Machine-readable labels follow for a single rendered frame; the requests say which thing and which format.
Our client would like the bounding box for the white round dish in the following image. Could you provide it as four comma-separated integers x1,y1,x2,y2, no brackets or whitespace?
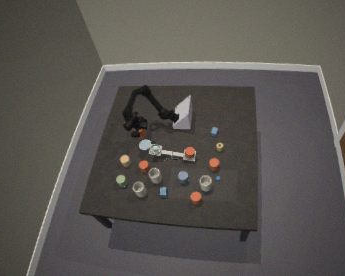
139,139,151,150

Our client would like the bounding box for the white cylinder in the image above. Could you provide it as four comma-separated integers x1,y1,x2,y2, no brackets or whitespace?
200,176,211,191
149,168,162,184
133,182,146,197

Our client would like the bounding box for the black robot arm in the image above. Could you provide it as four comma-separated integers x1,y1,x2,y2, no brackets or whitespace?
122,85,179,131

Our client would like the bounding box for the green cylinder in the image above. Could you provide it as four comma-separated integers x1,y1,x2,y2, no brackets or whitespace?
116,175,128,187

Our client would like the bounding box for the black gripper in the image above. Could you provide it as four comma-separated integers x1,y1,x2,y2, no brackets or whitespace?
131,116,144,138

